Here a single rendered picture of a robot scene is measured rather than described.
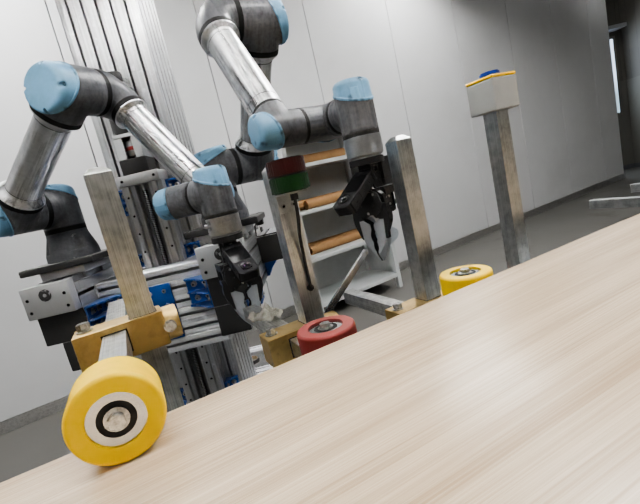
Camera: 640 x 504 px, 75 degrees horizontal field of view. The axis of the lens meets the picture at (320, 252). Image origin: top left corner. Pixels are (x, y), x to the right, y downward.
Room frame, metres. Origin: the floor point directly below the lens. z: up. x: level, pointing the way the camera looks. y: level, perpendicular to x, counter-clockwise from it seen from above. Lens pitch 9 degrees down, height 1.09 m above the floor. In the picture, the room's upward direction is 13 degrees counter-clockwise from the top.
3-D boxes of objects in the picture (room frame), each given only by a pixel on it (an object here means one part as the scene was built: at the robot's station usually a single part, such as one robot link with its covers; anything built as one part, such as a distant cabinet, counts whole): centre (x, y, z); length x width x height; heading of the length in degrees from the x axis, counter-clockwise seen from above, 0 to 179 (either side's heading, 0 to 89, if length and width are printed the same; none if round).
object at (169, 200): (0.99, 0.28, 1.12); 0.11 x 0.11 x 0.08; 66
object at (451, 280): (0.63, -0.21, 0.85); 0.08 x 0.08 x 0.11
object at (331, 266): (3.64, -0.17, 0.77); 0.90 x 0.45 x 1.55; 120
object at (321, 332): (0.53, 0.02, 0.85); 0.08 x 0.08 x 0.11
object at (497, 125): (0.89, -0.43, 0.92); 0.05 x 0.04 x 0.45; 114
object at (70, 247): (1.33, 0.76, 1.09); 0.15 x 0.15 x 0.10
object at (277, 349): (0.67, 0.06, 0.85); 0.13 x 0.06 x 0.05; 114
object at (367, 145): (0.86, -0.13, 1.14); 0.08 x 0.08 x 0.05
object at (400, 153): (0.79, -0.19, 0.90); 0.03 x 0.03 x 0.48; 24
